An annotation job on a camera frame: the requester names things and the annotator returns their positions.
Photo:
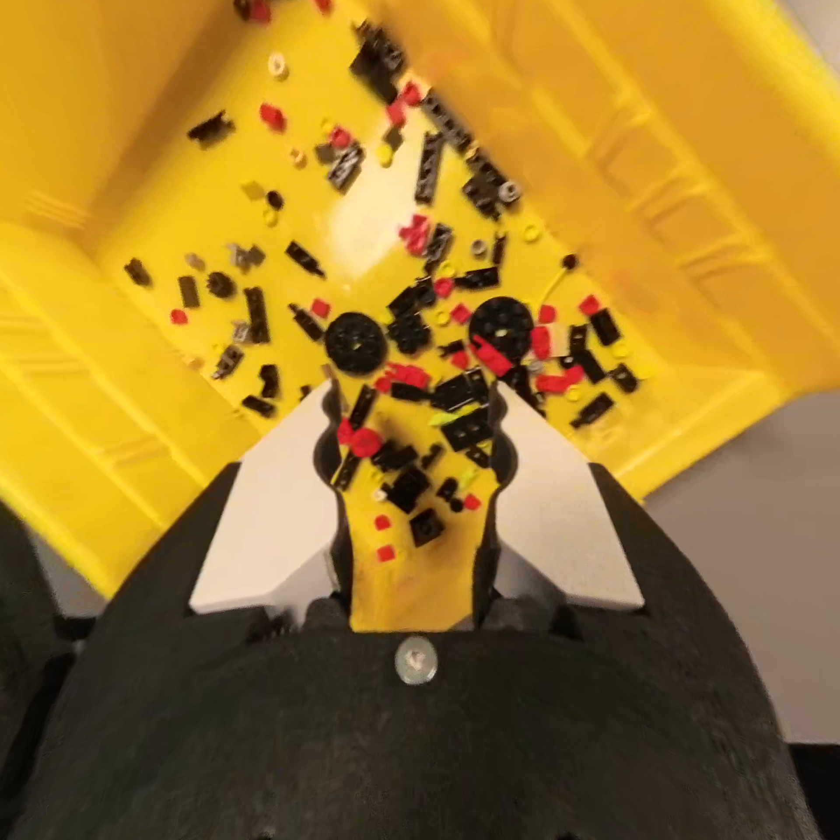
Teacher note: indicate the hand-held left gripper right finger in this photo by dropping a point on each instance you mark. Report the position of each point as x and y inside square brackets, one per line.
[564, 525]

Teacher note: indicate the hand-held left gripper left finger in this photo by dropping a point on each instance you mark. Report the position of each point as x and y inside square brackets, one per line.
[262, 525]

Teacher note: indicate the pile of toy bricks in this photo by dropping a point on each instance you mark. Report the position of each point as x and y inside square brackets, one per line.
[407, 328]

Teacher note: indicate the yellow plastic bin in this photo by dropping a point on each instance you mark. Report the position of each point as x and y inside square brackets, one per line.
[656, 197]

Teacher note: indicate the black round toy plate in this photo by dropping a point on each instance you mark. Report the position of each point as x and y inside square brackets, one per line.
[502, 328]
[354, 342]

